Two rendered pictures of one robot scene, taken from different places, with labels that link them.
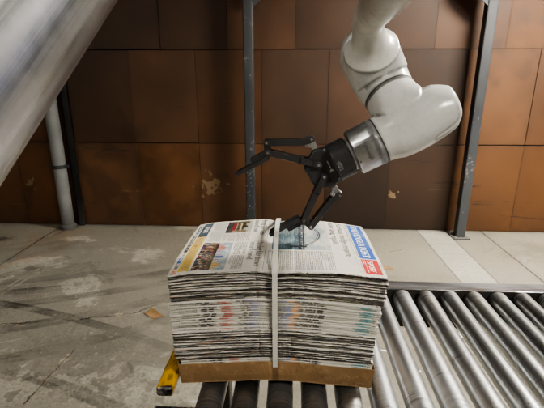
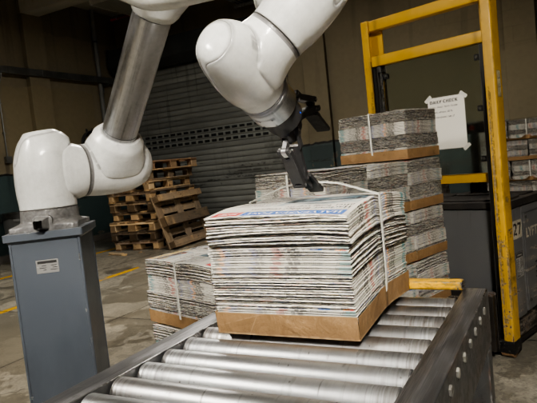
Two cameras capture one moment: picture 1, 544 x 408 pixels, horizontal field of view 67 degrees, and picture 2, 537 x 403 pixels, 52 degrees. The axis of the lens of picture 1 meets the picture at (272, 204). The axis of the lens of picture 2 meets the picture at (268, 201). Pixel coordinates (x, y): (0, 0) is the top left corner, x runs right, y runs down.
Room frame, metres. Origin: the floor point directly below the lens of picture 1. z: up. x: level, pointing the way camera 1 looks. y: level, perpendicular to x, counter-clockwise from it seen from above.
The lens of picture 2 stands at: (1.19, -1.08, 1.12)
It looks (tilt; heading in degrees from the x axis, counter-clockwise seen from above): 4 degrees down; 115
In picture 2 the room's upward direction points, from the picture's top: 6 degrees counter-clockwise
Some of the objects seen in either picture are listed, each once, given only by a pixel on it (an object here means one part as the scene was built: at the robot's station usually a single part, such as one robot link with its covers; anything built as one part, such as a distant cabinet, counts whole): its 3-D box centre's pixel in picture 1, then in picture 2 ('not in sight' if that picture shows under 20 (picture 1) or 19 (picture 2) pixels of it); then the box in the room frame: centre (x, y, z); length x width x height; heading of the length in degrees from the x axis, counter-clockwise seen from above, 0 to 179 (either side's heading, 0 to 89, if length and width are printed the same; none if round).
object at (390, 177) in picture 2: not in sight; (356, 191); (0.48, 1.34, 0.95); 0.38 x 0.29 x 0.23; 159
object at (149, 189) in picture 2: not in sight; (155, 202); (-4.16, 6.06, 0.65); 1.33 x 0.94 x 1.30; 91
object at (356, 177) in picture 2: not in sight; (312, 199); (0.37, 1.06, 0.95); 0.38 x 0.29 x 0.23; 161
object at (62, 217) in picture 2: not in sight; (48, 218); (-0.03, 0.05, 1.03); 0.22 x 0.18 x 0.06; 122
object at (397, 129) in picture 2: not in sight; (397, 245); (0.58, 1.62, 0.65); 0.39 x 0.30 x 1.29; 160
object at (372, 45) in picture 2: not in sight; (383, 174); (0.43, 2.14, 0.97); 0.09 x 0.09 x 1.75; 70
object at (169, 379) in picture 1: (191, 324); (368, 283); (0.83, 0.19, 0.81); 0.43 x 0.03 x 0.02; 177
